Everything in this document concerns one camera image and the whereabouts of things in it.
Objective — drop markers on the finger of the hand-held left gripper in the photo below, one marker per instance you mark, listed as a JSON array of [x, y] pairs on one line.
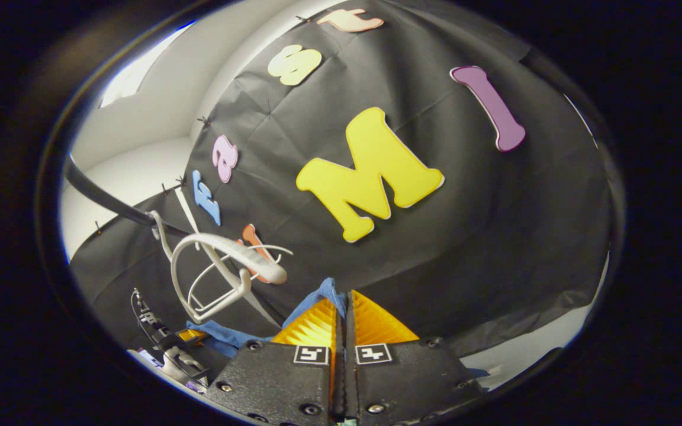
[[193, 335]]

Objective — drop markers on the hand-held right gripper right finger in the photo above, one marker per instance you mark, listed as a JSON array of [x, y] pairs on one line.
[[400, 384]]

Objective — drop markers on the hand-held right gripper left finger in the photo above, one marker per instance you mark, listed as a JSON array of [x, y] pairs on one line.
[[282, 378]]

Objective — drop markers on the blue button shirt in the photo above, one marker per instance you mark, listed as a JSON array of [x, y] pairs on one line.
[[317, 299]]

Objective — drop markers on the white plastic clothes hanger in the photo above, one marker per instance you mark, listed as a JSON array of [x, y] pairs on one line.
[[279, 248], [258, 260]]

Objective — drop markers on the black clothes rack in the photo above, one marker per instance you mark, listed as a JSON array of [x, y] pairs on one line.
[[110, 207]]

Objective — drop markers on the black backdrop cloth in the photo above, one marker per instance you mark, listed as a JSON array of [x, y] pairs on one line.
[[465, 236]]

